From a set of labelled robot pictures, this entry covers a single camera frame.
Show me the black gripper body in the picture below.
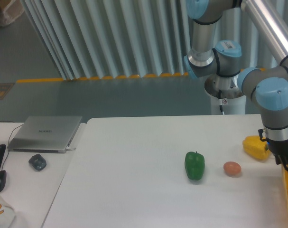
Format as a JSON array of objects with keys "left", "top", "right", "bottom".
[{"left": 258, "top": 129, "right": 288, "bottom": 165}]

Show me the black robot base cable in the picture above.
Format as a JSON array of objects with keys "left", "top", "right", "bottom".
[{"left": 217, "top": 89, "right": 225, "bottom": 115}]

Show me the black laptop cable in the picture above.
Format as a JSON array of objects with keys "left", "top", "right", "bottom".
[{"left": 0, "top": 120, "right": 24, "bottom": 172}]

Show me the white folding partition screen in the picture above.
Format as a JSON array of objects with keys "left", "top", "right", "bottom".
[{"left": 22, "top": 0, "right": 288, "bottom": 80}]

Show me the brown cardboard box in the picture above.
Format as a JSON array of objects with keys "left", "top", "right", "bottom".
[{"left": 0, "top": 0, "right": 24, "bottom": 28}]

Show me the white orange printed cloth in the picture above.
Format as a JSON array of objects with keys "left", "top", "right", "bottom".
[{"left": 0, "top": 195, "right": 29, "bottom": 228}]

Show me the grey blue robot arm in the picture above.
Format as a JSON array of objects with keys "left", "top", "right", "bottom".
[{"left": 184, "top": 0, "right": 288, "bottom": 173}]

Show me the brown egg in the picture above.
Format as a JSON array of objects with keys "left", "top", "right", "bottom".
[{"left": 223, "top": 161, "right": 242, "bottom": 176}]

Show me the dark earbuds case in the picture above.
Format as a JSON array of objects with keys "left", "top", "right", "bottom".
[{"left": 28, "top": 154, "right": 47, "bottom": 171}]

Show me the silver laptop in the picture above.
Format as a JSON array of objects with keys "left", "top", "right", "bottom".
[{"left": 8, "top": 116, "right": 82, "bottom": 153}]

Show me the yellow bell pepper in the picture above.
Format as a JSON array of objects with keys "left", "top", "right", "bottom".
[{"left": 242, "top": 136, "right": 270, "bottom": 161}]

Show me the green bell pepper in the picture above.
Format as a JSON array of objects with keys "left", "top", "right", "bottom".
[{"left": 184, "top": 152, "right": 205, "bottom": 181}]

